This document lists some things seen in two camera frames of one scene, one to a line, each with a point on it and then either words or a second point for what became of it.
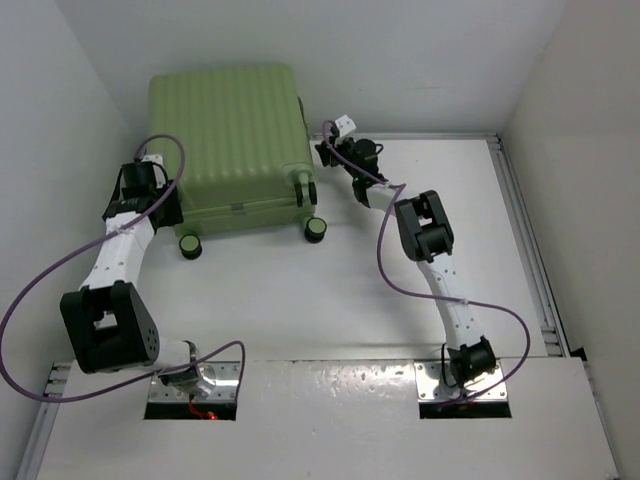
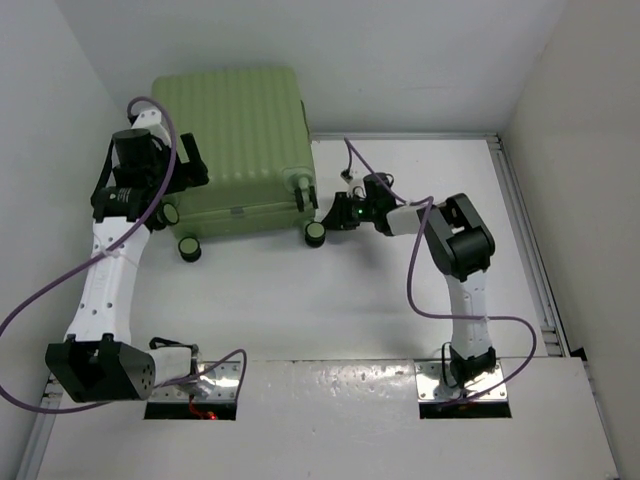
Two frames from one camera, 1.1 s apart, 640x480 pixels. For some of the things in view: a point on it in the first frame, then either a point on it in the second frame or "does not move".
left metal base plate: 226,386 does not move
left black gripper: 175,215 to 189,174
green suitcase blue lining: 247,160 does not move
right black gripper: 329,155 to 338,218
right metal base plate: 429,373 does not move
